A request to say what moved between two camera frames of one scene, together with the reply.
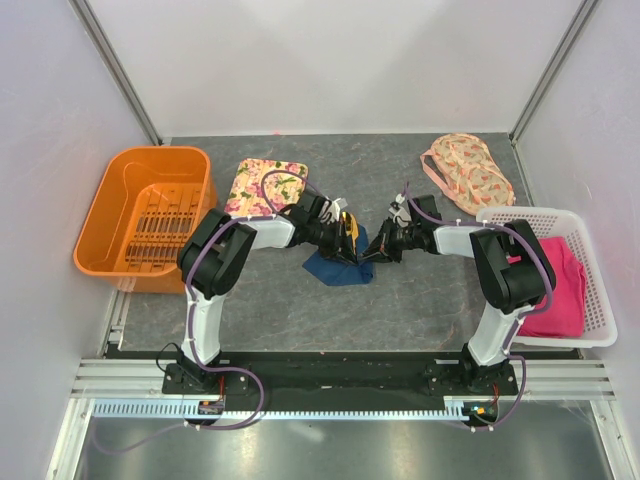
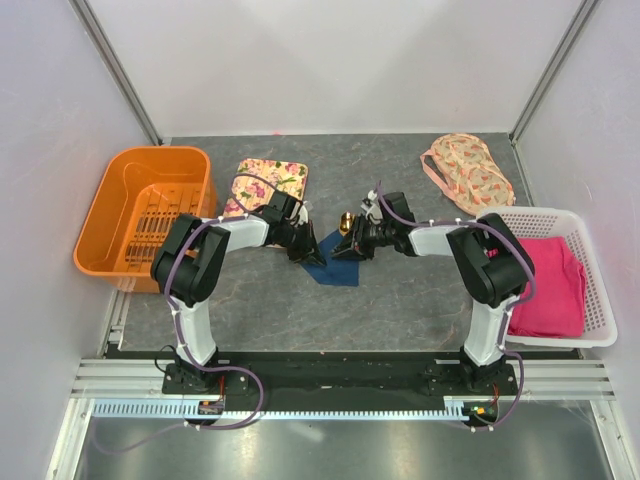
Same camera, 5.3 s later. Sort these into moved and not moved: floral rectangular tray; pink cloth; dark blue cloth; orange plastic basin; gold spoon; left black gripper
Moved: left black gripper; dark blue cloth
Not moved: pink cloth; gold spoon; orange plastic basin; floral rectangular tray
